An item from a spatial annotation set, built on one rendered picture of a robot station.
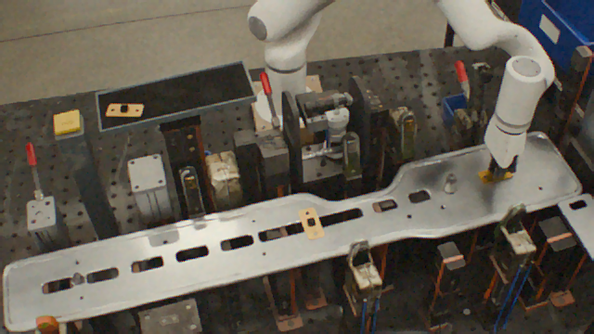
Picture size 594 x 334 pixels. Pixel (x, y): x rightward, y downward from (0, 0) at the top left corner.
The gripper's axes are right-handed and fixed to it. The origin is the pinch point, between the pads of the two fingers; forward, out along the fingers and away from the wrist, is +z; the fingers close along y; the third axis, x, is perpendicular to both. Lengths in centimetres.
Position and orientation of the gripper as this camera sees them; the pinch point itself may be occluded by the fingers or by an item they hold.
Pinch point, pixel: (497, 167)
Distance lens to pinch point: 166.5
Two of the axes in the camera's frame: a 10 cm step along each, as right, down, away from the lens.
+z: 0.1, 6.6, 7.5
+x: 9.6, -2.3, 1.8
